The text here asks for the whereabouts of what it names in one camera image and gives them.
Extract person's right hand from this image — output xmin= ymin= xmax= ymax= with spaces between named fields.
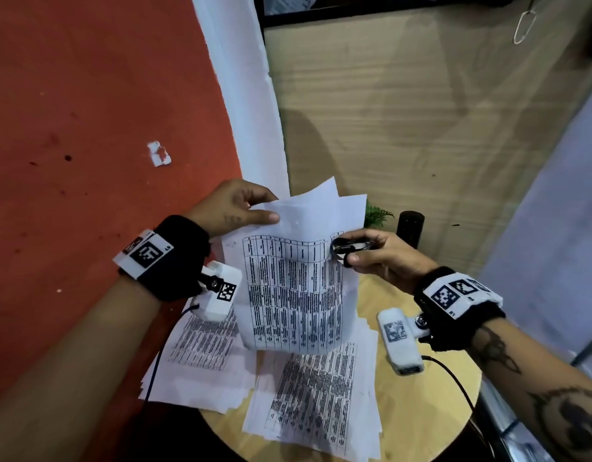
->
xmin=331 ymin=229 xmax=439 ymax=295

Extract person's left hand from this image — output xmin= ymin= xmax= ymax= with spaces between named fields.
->
xmin=184 ymin=179 xmax=280 ymax=238

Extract black binder clip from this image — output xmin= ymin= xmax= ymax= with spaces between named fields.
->
xmin=330 ymin=237 xmax=374 ymax=261

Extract printed white paper sheets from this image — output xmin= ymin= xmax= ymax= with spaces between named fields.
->
xmin=222 ymin=176 xmax=368 ymax=355

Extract person's right forearm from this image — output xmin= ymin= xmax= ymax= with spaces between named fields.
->
xmin=463 ymin=316 xmax=592 ymax=462

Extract person's left forearm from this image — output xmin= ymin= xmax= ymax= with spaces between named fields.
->
xmin=0 ymin=273 xmax=163 ymax=462

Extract small green plant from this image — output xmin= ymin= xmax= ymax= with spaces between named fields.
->
xmin=364 ymin=201 xmax=396 ymax=230

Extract black cylinder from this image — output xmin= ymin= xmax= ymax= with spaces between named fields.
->
xmin=395 ymin=210 xmax=426 ymax=249

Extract white marker tag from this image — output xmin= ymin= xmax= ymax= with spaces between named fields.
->
xmin=428 ymin=272 xmax=504 ymax=318
xmin=112 ymin=229 xmax=175 ymax=278

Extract torn white paper scrap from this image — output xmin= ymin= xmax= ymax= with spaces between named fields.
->
xmin=147 ymin=140 xmax=172 ymax=168

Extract pile of printed paper sheets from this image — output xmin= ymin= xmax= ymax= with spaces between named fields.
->
xmin=241 ymin=316 xmax=384 ymax=462
xmin=138 ymin=303 xmax=259 ymax=415

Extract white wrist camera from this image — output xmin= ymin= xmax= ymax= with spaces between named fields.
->
xmin=189 ymin=261 xmax=243 ymax=323
xmin=376 ymin=307 xmax=431 ymax=376

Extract black wrist strap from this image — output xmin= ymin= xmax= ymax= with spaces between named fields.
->
xmin=413 ymin=266 xmax=507 ymax=352
xmin=119 ymin=215 xmax=211 ymax=303

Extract black camera cable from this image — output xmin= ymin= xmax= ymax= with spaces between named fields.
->
xmin=420 ymin=354 xmax=495 ymax=458
xmin=143 ymin=303 xmax=201 ymax=406

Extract metal wire hook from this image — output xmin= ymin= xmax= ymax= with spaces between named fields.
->
xmin=512 ymin=0 xmax=538 ymax=46

